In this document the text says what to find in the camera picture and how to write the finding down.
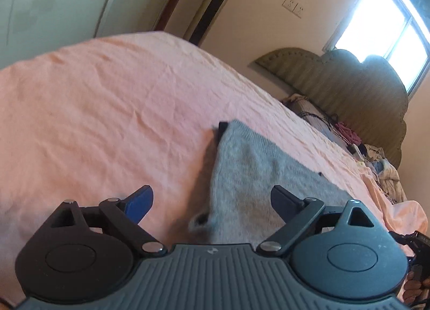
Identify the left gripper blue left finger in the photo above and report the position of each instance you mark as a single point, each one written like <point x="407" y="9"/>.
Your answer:
<point x="138" y="204"/>

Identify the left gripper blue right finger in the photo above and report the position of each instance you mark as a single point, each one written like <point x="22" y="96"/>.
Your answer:
<point x="286" y="204"/>

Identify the grey and navy knit sweater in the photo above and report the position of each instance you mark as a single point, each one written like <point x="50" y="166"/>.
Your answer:
<point x="246" y="168"/>

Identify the pile of clothes on bed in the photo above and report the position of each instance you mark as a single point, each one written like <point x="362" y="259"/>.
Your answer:
<point x="384" y="173"/>

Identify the right hand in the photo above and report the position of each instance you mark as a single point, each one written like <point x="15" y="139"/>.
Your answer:
<point x="413" y="289"/>

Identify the pink bed sheet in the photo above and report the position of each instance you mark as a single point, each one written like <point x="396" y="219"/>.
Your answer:
<point x="103" y="118"/>

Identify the olive upholstered headboard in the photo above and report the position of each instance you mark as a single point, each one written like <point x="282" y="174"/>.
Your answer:
<point x="368" y="97"/>

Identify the bright window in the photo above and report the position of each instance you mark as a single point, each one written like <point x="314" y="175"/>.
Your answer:
<point x="397" y="30"/>

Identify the white glossy wardrobe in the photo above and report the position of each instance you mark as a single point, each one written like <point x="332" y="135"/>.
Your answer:
<point x="33" y="27"/>

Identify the gold tower air conditioner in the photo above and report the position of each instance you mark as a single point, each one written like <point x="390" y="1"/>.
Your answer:
<point x="203" y="20"/>

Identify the white wall sockets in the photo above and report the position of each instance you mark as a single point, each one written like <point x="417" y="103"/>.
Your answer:
<point x="294" y="7"/>

